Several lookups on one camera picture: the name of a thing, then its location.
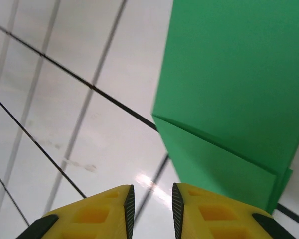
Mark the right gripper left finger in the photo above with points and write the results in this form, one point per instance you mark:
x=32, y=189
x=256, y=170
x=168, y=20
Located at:
x=94, y=219

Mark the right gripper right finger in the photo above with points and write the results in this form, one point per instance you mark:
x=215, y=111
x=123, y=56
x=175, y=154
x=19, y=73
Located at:
x=214, y=219

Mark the green paper sheet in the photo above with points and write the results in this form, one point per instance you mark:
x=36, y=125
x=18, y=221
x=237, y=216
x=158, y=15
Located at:
x=226, y=87

